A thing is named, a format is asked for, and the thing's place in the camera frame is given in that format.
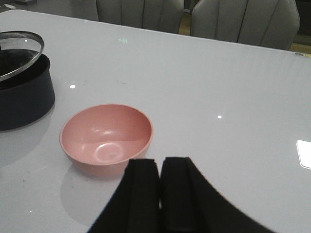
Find pink plastic bowl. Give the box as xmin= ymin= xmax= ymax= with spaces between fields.
xmin=59 ymin=104 xmax=154 ymax=177

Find left grey upholstered chair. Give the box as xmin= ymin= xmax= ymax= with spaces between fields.
xmin=96 ymin=0 xmax=184 ymax=33

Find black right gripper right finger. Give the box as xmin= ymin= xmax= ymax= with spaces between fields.
xmin=160 ymin=157 xmax=270 ymax=233

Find grey upholstered chair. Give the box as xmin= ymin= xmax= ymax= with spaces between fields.
xmin=96 ymin=0 xmax=184 ymax=33
xmin=190 ymin=0 xmax=300 ymax=50

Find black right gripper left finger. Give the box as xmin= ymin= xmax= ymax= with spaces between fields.
xmin=89 ymin=159 xmax=159 ymax=233

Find glass pot lid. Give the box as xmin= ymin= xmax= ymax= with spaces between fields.
xmin=0 ymin=31 xmax=44 ymax=82

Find dark blue saucepan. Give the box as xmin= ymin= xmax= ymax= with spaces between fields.
xmin=0 ymin=54 xmax=55 ymax=131

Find right grey upholstered chair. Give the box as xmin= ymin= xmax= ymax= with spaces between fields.
xmin=190 ymin=0 xmax=300 ymax=50

